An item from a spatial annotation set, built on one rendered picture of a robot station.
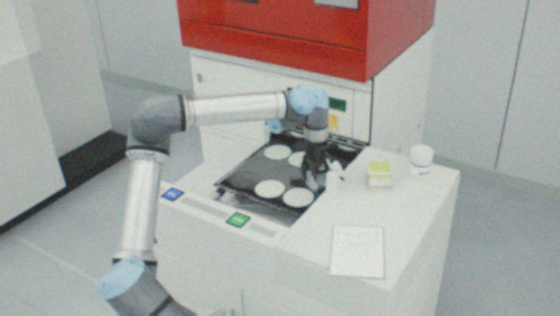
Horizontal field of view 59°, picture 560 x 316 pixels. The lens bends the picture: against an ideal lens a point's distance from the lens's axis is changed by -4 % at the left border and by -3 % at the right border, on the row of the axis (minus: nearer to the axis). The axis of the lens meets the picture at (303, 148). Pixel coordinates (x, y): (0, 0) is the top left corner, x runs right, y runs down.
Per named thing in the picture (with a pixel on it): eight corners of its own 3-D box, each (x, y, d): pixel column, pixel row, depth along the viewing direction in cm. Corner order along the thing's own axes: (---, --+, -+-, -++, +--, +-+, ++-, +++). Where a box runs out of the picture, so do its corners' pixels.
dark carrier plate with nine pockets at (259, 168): (272, 141, 204) (272, 140, 203) (351, 164, 189) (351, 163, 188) (218, 185, 178) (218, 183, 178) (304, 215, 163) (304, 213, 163)
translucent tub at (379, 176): (366, 177, 168) (367, 160, 165) (389, 178, 168) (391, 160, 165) (367, 190, 162) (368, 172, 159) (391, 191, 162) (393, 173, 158)
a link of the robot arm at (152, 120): (126, 88, 121) (315, 75, 138) (127, 102, 131) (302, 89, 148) (131, 134, 119) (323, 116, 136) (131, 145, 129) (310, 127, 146)
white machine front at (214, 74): (202, 126, 231) (192, 41, 211) (368, 175, 196) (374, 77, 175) (198, 129, 229) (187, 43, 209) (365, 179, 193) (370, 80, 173)
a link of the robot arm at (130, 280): (129, 332, 108) (88, 284, 108) (129, 326, 121) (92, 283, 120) (172, 294, 113) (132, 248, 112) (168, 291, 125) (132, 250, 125)
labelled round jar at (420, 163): (412, 166, 174) (415, 142, 169) (432, 172, 171) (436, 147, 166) (405, 176, 168) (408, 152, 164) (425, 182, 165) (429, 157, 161)
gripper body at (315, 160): (314, 180, 162) (314, 147, 156) (300, 168, 168) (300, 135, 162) (334, 173, 165) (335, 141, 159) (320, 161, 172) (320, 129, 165)
